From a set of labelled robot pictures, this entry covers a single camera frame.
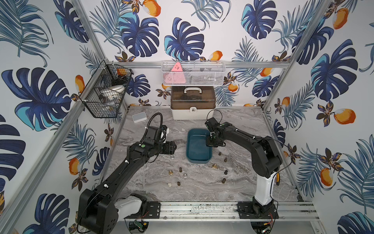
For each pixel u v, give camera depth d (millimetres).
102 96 862
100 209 387
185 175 845
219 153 950
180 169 872
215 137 703
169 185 824
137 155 533
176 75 891
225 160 917
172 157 925
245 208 750
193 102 1006
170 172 857
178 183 824
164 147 717
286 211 773
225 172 861
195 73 1032
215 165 881
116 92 799
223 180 820
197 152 966
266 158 509
